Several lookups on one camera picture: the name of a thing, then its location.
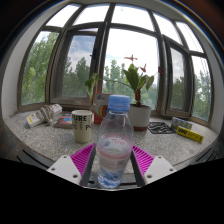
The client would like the cream mug with black lettering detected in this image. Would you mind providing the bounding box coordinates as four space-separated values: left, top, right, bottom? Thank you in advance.
71 109 94 144

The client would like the black openwork trivet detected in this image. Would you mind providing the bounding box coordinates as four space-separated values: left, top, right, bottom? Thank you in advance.
147 121 177 135

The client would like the long yellow box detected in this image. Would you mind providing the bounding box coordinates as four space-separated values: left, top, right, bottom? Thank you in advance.
175 125 205 144

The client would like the brown-framed bay window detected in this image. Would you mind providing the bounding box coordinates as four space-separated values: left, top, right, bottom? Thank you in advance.
17 3 214 123

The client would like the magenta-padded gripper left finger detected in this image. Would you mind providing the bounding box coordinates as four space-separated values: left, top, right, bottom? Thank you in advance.
46 142 98 188

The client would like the clear blue-capped water bottle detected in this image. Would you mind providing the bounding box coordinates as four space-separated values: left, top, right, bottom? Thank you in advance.
96 94 135 190

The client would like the small blue patterned box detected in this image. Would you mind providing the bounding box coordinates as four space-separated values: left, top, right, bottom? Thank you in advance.
170 116 194 131

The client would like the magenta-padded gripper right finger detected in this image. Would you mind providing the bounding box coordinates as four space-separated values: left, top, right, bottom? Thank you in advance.
129 144 177 187

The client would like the dark book with colourful cover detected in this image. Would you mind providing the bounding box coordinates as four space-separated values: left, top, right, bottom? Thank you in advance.
53 113 74 130

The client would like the potted red-flowered plant, white pot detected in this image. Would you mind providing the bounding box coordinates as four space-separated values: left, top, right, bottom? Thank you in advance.
84 54 164 132

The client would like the coiled beige rope bundle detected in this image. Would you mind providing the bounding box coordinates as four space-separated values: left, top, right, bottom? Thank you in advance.
39 105 56 126

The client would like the red and white cardboard box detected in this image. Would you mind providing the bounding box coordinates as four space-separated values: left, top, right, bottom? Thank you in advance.
92 93 113 125

